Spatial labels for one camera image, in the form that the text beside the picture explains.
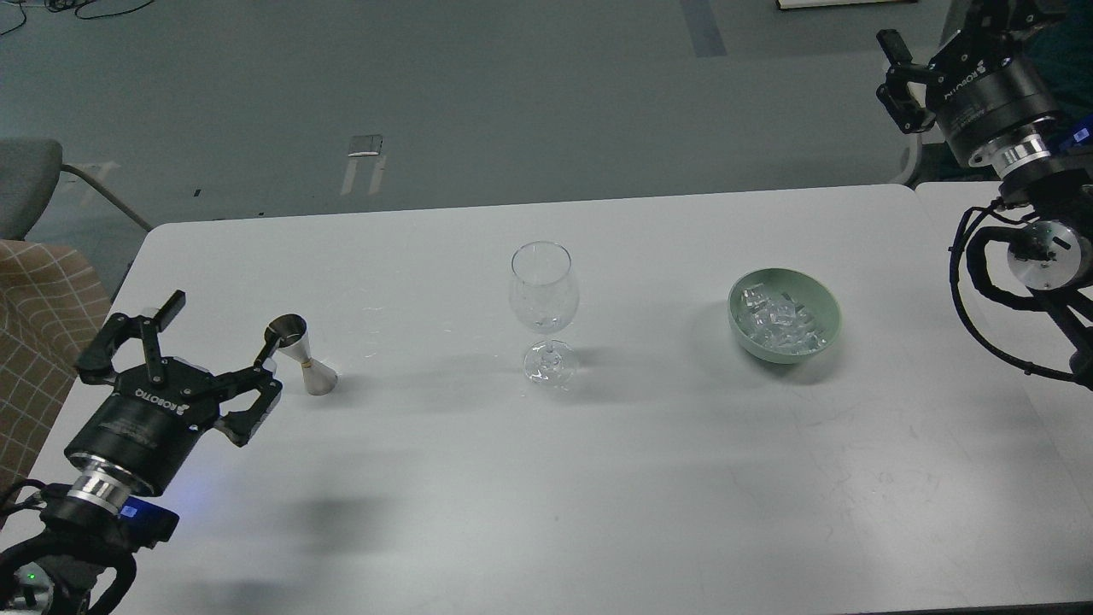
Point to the green bowl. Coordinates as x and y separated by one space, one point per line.
803 288

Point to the metal floor plate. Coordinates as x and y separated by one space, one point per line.
365 145

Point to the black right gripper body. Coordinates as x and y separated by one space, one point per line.
985 89

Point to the white board on floor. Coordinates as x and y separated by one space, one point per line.
794 5

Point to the clear wine glass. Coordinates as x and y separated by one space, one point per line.
544 297

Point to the checkered beige cushion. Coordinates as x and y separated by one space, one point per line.
52 304

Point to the pile of ice cubes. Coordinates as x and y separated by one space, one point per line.
779 323

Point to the person in teal sweater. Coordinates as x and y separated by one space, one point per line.
1062 55

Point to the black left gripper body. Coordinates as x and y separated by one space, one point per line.
145 428

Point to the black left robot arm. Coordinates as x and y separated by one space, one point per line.
83 560

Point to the grey chair left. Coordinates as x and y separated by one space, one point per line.
30 173

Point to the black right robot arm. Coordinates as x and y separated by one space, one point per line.
1029 249

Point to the steel cocktail jigger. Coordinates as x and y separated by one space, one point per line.
290 334

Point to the white office chair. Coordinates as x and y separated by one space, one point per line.
911 161

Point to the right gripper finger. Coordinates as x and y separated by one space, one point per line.
895 94
987 22

